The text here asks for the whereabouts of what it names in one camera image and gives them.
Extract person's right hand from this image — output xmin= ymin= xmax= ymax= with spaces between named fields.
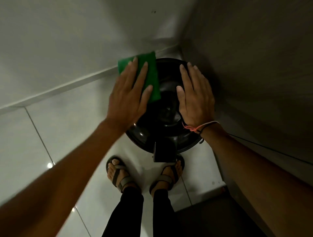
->
xmin=176 ymin=62 xmax=216 ymax=130

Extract person's left hand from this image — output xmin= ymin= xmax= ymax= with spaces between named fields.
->
xmin=105 ymin=57 xmax=154 ymax=134

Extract green cleaning cloth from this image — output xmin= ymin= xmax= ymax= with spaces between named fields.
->
xmin=118 ymin=51 xmax=161 ymax=104

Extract person's right forearm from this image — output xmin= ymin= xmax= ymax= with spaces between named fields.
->
xmin=201 ymin=123 xmax=313 ymax=237

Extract person's left forearm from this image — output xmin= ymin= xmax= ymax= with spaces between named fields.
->
xmin=0 ymin=120 xmax=126 ymax=237

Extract white skirting board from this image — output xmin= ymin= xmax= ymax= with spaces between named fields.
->
xmin=0 ymin=44 xmax=180 ymax=116

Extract black trousers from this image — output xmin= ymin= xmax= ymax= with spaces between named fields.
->
xmin=101 ymin=186 xmax=187 ymax=237

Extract pink string bracelet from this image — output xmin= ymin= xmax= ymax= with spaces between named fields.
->
xmin=182 ymin=121 xmax=220 ymax=134

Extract black string bracelet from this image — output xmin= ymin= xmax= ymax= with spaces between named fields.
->
xmin=197 ymin=122 xmax=220 ymax=135

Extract person's right grey strap sandal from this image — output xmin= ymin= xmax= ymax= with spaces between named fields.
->
xmin=149 ymin=154 xmax=185 ymax=195

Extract person's grey strap sandal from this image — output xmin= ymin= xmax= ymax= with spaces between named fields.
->
xmin=106 ymin=156 xmax=141 ymax=194
xmin=149 ymin=154 xmax=185 ymax=195

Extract person's left grey strap sandal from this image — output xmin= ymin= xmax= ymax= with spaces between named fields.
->
xmin=106 ymin=156 xmax=141 ymax=194

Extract thin black power cable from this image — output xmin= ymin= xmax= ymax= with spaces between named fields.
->
xmin=199 ymin=133 xmax=313 ymax=166

